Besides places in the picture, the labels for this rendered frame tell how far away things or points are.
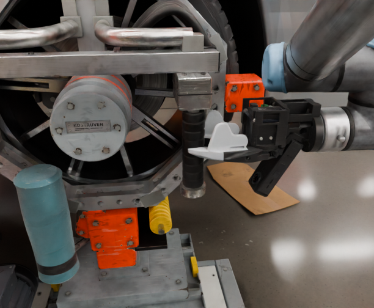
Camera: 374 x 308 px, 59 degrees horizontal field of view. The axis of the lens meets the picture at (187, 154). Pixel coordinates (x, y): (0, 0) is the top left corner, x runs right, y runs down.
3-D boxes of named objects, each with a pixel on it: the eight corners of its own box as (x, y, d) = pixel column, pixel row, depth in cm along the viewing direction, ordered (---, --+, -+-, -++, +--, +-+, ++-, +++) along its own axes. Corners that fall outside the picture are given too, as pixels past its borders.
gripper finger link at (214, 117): (184, 107, 56) (239, 107, 56) (184, 140, 59) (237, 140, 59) (184, 113, 53) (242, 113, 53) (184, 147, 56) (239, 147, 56)
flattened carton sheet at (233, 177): (242, 162, 228) (243, 157, 226) (299, 204, 184) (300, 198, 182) (204, 171, 217) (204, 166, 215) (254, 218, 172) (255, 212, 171)
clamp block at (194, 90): (201, 93, 58) (201, 62, 56) (211, 110, 50) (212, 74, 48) (172, 94, 58) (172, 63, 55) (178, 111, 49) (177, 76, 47)
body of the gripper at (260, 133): (238, 97, 56) (306, 95, 57) (234, 144, 59) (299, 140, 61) (252, 112, 49) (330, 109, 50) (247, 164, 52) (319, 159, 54)
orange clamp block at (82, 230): (80, 192, 87) (79, 219, 91) (76, 209, 80) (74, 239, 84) (108, 194, 88) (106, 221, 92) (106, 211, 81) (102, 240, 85)
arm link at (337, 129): (321, 140, 61) (346, 160, 54) (297, 142, 61) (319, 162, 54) (329, 101, 58) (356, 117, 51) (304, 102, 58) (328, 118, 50)
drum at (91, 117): (134, 121, 79) (129, 61, 73) (133, 164, 60) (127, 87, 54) (73, 124, 78) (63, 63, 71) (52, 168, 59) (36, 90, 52)
